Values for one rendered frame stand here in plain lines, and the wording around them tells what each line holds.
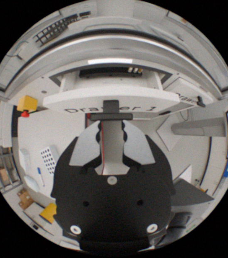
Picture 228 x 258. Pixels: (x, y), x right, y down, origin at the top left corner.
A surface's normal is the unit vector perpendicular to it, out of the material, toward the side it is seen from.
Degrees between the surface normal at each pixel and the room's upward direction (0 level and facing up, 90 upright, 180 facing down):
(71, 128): 0
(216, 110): 90
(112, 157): 0
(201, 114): 90
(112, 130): 0
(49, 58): 90
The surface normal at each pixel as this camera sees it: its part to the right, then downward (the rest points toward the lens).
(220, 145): -1.00, 0.09
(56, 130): 0.01, -0.04
